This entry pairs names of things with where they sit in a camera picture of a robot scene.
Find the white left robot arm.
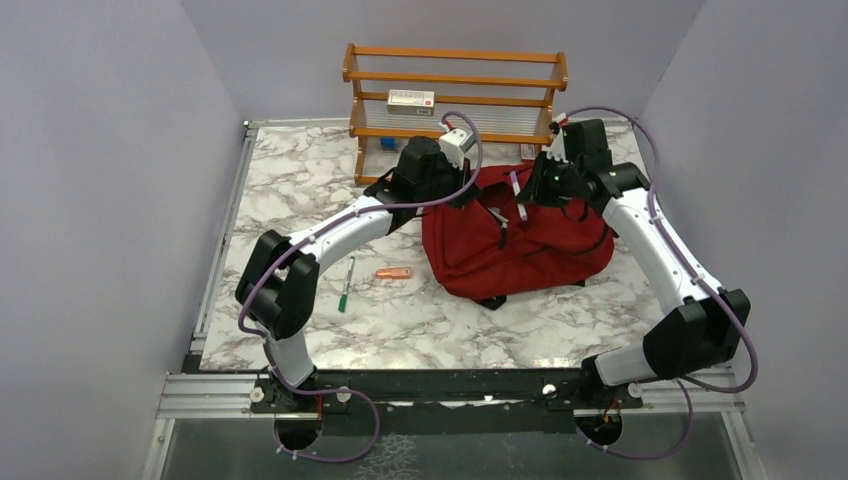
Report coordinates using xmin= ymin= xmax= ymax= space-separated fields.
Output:
xmin=235 ymin=129 xmax=479 ymax=411

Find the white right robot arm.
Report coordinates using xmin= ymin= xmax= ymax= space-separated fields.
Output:
xmin=518 ymin=118 xmax=751 ymax=407

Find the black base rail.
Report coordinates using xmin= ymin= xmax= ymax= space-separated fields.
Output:
xmin=248 ymin=368 xmax=643 ymax=447

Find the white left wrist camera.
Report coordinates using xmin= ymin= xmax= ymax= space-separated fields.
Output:
xmin=437 ymin=128 xmax=476 ymax=169

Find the red backpack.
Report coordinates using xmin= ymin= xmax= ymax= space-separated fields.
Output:
xmin=421 ymin=165 xmax=614 ymax=310

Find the wooden two-tier shelf rack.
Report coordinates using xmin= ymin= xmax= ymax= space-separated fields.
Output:
xmin=341 ymin=43 xmax=570 ymax=195

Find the brown marker pen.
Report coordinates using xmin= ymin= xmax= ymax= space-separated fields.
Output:
xmin=488 ymin=208 xmax=509 ymax=227

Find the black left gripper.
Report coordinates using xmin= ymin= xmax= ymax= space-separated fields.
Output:
xmin=414 ymin=151 xmax=481 ymax=209

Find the blue pencil sharpener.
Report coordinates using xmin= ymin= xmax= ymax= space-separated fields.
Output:
xmin=379 ymin=137 xmax=398 ymax=151

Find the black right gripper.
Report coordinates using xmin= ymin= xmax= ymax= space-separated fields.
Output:
xmin=515 ymin=152 xmax=581 ymax=209

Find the green marker pen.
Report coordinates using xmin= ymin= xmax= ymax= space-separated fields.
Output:
xmin=338 ymin=256 xmax=356 ymax=313

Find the small red white eraser box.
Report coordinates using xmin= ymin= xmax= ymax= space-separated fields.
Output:
xmin=519 ymin=144 xmax=537 ymax=162

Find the white red box on shelf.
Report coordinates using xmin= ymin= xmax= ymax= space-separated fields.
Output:
xmin=386 ymin=89 xmax=435 ymax=117

